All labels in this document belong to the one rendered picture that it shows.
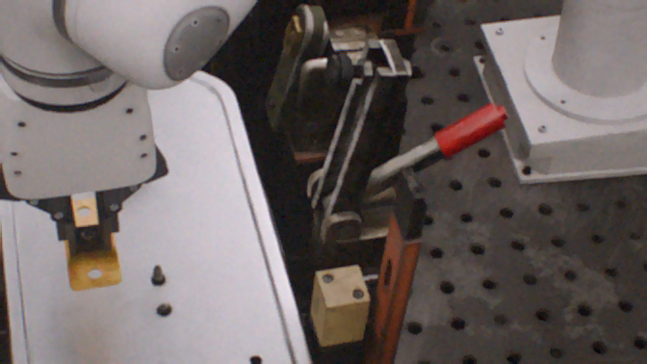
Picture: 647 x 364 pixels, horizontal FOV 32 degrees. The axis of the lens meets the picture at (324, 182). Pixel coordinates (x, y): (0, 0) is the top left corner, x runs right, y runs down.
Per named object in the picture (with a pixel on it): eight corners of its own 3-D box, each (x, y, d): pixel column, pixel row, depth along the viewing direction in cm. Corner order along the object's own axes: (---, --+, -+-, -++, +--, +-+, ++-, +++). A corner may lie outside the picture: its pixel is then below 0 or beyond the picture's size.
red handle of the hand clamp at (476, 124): (313, 182, 90) (490, 84, 86) (325, 195, 91) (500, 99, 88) (325, 223, 87) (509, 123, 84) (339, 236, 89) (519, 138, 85)
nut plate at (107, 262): (57, 205, 88) (56, 195, 87) (107, 197, 88) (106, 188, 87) (70, 293, 82) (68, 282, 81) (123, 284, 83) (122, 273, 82)
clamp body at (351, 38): (252, 265, 130) (267, 13, 102) (349, 250, 133) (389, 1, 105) (271, 331, 124) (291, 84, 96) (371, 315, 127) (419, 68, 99)
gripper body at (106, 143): (140, 7, 74) (145, 126, 83) (-22, 24, 72) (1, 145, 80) (159, 86, 70) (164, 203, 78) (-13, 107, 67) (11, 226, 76)
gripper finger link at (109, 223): (136, 154, 82) (140, 214, 87) (90, 161, 81) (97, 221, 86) (143, 188, 80) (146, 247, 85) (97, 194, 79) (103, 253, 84)
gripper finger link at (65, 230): (66, 164, 80) (74, 223, 85) (20, 170, 80) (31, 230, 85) (72, 197, 78) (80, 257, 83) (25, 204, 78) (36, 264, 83)
